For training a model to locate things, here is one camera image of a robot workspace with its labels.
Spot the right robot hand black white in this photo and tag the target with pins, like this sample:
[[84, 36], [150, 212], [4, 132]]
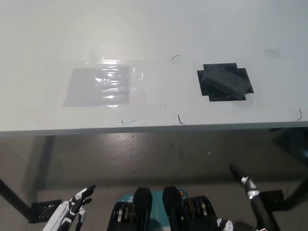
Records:
[[251, 188]]

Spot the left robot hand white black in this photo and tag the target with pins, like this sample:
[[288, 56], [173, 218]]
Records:
[[65, 214]]

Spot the dark grey whiteboard eraser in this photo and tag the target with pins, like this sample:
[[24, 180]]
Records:
[[225, 80]]

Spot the black table foot plate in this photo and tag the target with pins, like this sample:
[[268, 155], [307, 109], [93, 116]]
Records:
[[272, 199], [44, 211]]

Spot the black table leg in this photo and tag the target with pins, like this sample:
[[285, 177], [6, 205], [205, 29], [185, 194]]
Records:
[[14, 195], [297, 190]]

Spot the black tape mark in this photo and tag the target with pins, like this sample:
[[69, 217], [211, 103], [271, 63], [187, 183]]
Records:
[[204, 90]]

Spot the grey paper sheet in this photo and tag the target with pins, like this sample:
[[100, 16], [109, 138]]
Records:
[[81, 91]]

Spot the clear plastic film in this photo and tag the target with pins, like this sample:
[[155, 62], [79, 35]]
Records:
[[144, 96]]

